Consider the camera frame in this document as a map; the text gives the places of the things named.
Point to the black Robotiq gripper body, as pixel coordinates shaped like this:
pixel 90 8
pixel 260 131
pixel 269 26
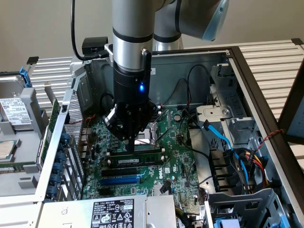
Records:
pixel 130 95

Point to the green RAM stick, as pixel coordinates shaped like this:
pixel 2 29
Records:
pixel 14 164
pixel 152 158

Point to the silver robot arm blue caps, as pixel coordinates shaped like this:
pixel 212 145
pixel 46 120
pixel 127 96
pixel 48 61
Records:
pixel 131 23

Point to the black RAM slot bank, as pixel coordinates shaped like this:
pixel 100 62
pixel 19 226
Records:
pixel 154 116
pixel 133 166

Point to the CPU socket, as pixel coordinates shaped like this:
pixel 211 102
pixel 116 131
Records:
pixel 146 136

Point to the thin metal locking lever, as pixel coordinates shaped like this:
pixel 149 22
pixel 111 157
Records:
pixel 145 142

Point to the coin cell battery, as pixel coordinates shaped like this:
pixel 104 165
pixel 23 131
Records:
pixel 177 117

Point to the open grey PC case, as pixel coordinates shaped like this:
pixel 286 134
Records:
pixel 166 90

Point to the white case label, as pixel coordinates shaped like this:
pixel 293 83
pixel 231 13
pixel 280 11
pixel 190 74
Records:
pixel 154 71

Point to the metal rear port block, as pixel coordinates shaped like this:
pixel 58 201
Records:
pixel 85 142

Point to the green Dell motherboard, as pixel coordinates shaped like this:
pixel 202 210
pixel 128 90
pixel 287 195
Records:
pixel 175 147

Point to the blue round slot knob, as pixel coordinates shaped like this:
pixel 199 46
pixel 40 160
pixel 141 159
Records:
pixel 54 178
pixel 60 156
pixel 51 190
pixel 64 139
pixel 57 167

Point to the blue expansion slot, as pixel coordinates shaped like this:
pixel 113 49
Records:
pixel 118 182

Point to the black box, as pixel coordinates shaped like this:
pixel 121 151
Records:
pixel 95 44

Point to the green graphics card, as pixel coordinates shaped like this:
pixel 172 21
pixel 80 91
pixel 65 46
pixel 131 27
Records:
pixel 53 114

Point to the short black expansion slot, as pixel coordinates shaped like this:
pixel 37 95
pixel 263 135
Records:
pixel 105 192

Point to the silver optical drive bay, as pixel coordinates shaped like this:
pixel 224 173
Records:
pixel 213 111

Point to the small silver heatsink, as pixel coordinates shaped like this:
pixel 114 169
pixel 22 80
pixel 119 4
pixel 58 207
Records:
pixel 156 188

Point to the black board connector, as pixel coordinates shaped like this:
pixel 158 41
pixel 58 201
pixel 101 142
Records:
pixel 165 186

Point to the grey hard drive tray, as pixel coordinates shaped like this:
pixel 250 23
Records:
pixel 28 147

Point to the silver power supply with label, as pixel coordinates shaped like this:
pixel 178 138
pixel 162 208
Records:
pixel 71 213

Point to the silver hard disk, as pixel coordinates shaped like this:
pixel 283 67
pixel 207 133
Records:
pixel 14 111

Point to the black slat end cap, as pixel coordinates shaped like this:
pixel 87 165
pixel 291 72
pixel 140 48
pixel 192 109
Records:
pixel 32 60
pixel 297 41

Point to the blue plastic clip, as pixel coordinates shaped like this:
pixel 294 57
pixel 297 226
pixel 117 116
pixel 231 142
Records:
pixel 25 76

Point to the silver CPU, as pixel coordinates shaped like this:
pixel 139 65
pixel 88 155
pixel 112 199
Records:
pixel 6 149

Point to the grey metal disk bay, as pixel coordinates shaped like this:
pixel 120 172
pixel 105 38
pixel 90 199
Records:
pixel 237 202

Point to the blue disk caddy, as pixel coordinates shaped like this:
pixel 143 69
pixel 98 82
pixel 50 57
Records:
pixel 225 223

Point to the dark framed side panel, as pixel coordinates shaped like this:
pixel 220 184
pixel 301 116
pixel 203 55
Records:
pixel 285 118

